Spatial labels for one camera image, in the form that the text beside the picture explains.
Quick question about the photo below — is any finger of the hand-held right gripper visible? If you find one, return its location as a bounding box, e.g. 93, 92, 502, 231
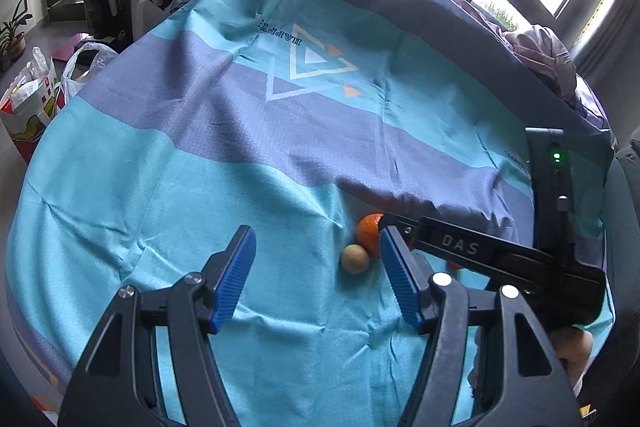
378, 213, 538, 293

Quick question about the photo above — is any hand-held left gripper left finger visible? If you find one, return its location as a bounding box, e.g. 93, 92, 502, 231
57, 224, 258, 427

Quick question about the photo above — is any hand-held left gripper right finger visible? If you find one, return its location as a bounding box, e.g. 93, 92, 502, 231
380, 226, 583, 427

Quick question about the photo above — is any tan round fruit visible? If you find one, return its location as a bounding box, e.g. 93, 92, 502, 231
341, 244, 371, 273

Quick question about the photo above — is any large orange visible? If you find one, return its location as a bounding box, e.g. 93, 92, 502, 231
356, 213, 386, 258

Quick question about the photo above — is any person's right hand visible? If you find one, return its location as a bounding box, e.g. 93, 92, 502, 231
552, 329, 595, 388

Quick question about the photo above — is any teal and grey striped bedsheet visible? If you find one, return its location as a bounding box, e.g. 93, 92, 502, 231
5, 0, 616, 427

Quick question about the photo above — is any pink clothes pile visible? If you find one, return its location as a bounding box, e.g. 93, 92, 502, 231
445, 0, 608, 132

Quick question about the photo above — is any grey curtain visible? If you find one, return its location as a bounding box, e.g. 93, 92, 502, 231
570, 0, 640, 78

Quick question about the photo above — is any red and white paper bag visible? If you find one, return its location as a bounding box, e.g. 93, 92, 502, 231
0, 47, 68, 162

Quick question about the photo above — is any white plastic bag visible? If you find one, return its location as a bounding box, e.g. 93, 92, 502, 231
60, 42, 121, 98

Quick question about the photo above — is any pink flat item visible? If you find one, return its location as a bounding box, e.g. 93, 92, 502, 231
52, 34, 96, 60

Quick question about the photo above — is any potted green plant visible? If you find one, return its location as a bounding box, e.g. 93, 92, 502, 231
0, 0, 33, 62

